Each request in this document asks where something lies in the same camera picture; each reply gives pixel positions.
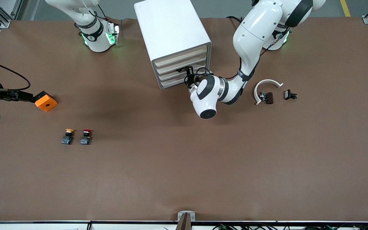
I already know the brown small component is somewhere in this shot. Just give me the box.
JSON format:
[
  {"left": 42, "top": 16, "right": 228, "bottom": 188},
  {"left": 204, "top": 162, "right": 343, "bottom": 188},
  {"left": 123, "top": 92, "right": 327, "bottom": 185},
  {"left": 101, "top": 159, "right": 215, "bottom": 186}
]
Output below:
[{"left": 259, "top": 91, "right": 274, "bottom": 105}]

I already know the yellow push button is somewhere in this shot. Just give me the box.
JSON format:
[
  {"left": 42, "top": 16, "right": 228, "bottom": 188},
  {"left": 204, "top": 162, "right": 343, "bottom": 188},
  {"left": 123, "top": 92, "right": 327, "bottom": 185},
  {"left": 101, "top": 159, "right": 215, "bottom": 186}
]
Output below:
[{"left": 61, "top": 128, "right": 76, "bottom": 145}]

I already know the white curved plastic part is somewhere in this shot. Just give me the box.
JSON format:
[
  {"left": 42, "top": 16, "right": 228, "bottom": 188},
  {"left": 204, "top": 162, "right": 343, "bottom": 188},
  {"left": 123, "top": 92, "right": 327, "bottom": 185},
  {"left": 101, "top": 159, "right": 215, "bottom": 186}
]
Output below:
[{"left": 254, "top": 79, "right": 284, "bottom": 106}]

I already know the white table edge rail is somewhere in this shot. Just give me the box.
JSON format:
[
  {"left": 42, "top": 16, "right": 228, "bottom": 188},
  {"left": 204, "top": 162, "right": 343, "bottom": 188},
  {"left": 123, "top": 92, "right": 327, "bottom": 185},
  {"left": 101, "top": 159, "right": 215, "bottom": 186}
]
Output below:
[{"left": 0, "top": 220, "right": 368, "bottom": 230}]

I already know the black green cable bundle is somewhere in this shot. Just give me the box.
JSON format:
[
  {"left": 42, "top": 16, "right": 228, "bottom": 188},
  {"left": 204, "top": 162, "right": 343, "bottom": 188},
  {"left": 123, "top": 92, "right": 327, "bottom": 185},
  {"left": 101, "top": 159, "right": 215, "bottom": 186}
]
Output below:
[{"left": 212, "top": 224, "right": 368, "bottom": 230}]

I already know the orange black button box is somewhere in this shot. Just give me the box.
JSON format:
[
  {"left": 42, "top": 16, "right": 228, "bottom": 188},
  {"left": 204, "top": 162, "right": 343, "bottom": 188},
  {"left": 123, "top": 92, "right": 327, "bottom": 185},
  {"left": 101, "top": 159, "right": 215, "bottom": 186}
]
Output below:
[{"left": 33, "top": 91, "right": 58, "bottom": 112}]

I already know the black base cable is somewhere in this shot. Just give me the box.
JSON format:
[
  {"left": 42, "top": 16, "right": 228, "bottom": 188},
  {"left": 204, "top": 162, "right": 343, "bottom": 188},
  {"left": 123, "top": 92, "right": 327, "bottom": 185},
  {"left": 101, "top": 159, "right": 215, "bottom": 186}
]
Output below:
[{"left": 226, "top": 15, "right": 247, "bottom": 25}]

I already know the grey metal post bracket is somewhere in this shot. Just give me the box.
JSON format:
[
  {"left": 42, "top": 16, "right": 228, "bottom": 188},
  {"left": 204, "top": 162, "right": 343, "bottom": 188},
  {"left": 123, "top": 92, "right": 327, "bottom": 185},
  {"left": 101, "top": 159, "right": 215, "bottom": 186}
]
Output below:
[{"left": 176, "top": 211, "right": 196, "bottom": 230}]

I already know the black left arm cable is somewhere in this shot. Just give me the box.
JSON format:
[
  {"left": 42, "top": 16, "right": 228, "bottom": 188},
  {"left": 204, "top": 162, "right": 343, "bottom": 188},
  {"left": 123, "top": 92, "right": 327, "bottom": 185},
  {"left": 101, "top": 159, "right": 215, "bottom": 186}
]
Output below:
[{"left": 189, "top": 66, "right": 215, "bottom": 84}]

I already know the red push button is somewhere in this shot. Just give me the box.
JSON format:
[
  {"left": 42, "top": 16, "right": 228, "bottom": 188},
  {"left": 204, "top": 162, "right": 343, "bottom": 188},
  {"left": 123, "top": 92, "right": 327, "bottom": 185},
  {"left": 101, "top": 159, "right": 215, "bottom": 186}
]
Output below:
[{"left": 80, "top": 129, "right": 93, "bottom": 145}]

